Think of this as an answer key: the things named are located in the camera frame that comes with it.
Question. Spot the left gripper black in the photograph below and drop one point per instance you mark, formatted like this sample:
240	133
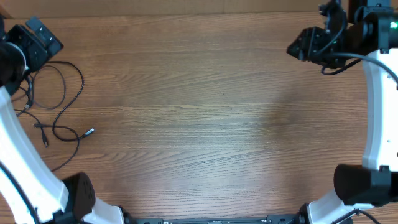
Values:
23	38

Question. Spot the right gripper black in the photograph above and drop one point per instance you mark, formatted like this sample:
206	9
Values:
308	42

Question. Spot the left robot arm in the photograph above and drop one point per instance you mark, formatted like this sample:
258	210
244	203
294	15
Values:
32	191

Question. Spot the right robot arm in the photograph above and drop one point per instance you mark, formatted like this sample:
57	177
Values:
366	33

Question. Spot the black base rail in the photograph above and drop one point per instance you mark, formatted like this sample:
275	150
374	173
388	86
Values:
270	219

